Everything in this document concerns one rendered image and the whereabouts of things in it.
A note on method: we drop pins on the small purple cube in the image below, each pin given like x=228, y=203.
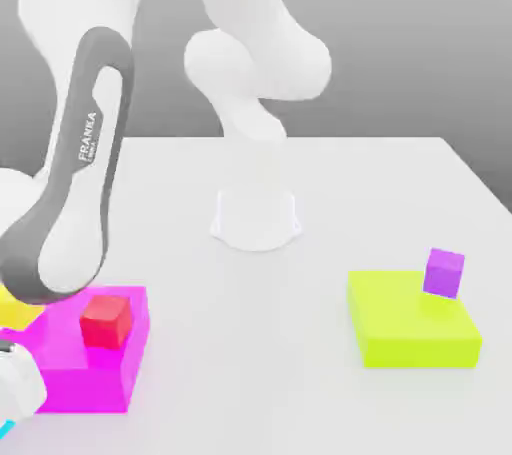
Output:
x=444, y=274

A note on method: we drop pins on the large lime box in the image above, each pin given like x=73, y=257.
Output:
x=416, y=335

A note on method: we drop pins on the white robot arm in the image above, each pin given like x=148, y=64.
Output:
x=76, y=75

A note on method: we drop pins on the small red cube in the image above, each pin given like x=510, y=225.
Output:
x=104, y=323

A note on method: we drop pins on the small yellow cube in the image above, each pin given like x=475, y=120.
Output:
x=16, y=313

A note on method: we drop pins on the large magenta box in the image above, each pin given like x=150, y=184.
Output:
x=88, y=387

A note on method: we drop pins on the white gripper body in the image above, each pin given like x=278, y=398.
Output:
x=20, y=387

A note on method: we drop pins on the small cyan cube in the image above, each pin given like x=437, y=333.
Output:
x=4, y=430

